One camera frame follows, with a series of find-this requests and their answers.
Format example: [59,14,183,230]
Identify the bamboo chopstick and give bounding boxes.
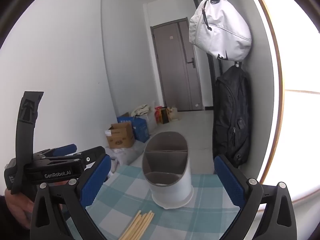
[133,211,155,240]
[129,210,152,240]
[123,213,148,240]
[118,210,141,240]

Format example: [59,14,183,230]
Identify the person left hand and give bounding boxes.
[4,189,34,229]

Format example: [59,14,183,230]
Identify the grey plastic parcel bag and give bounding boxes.
[106,141,145,166]

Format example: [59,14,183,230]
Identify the brown cardboard box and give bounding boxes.
[105,122,135,149]

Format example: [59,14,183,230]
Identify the teal checkered tablecloth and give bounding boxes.
[86,166,239,239]

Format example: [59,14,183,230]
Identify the blue cardboard box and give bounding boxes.
[117,116,150,142]

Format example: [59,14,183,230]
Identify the beige cloth bag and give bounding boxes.
[130,104,151,117]

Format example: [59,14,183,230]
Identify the white grey utensil holder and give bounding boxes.
[142,131,194,210]

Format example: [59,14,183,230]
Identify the red yellow bag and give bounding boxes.
[155,106,169,124]

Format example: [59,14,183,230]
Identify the grey door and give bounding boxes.
[151,18,203,112]

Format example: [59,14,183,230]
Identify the black backpack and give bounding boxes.
[213,66,252,167]

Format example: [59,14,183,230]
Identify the white sling bag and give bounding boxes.
[189,0,252,62]

